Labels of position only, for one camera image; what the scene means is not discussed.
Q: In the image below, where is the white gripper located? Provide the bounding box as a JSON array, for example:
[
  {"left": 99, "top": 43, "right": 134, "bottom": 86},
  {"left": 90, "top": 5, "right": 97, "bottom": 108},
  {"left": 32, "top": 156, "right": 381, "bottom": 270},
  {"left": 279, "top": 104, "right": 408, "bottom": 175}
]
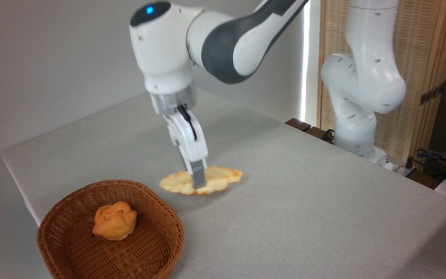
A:
[{"left": 163, "top": 105, "right": 209, "bottom": 190}]

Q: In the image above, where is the long leaf-shaped bread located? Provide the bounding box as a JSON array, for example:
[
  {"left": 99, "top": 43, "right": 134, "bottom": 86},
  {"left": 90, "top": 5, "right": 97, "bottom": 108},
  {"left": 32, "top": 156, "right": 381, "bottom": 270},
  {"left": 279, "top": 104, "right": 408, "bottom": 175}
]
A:
[{"left": 159, "top": 165, "right": 244, "bottom": 196}]

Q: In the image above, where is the brown woven wicker basket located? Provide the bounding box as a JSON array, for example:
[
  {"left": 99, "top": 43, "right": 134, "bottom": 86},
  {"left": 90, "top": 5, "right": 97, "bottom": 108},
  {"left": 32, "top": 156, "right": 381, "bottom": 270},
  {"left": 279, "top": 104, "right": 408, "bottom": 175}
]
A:
[{"left": 36, "top": 179, "right": 185, "bottom": 279}]

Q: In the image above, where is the round flower-shaped bread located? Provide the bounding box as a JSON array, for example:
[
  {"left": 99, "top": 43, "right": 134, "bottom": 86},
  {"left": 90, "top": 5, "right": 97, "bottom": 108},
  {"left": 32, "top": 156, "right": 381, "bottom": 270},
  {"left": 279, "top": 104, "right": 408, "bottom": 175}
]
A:
[{"left": 92, "top": 200, "right": 138, "bottom": 241}]

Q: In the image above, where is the dark wooden block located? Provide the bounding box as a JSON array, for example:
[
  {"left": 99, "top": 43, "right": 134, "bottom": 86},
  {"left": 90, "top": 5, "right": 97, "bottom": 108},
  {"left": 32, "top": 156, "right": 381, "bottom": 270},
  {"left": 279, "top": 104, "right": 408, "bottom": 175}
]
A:
[
  {"left": 304, "top": 126, "right": 334, "bottom": 145},
  {"left": 285, "top": 117, "right": 312, "bottom": 132}
]

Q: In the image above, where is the metal screen hinge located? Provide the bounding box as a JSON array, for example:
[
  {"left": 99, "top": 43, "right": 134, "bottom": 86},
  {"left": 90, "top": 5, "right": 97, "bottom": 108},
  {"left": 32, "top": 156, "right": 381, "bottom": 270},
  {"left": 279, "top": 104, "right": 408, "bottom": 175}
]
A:
[{"left": 419, "top": 82, "right": 446, "bottom": 106}]

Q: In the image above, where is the bamboo folding screen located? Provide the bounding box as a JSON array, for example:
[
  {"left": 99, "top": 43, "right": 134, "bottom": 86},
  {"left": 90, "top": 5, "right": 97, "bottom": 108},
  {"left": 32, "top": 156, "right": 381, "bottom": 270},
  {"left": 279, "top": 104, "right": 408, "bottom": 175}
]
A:
[{"left": 316, "top": 0, "right": 446, "bottom": 171}]

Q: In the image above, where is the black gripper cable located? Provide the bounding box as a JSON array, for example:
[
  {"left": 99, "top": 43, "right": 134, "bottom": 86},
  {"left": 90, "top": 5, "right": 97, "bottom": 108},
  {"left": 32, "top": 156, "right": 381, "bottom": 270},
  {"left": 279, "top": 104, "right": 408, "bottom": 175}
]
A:
[{"left": 177, "top": 105, "right": 197, "bottom": 141}]

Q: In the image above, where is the bundle of black cables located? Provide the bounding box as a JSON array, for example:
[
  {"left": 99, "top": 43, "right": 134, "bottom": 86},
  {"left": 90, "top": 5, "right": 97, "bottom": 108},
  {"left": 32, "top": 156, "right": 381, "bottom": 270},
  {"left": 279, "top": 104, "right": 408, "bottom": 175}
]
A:
[{"left": 405, "top": 147, "right": 446, "bottom": 183}]

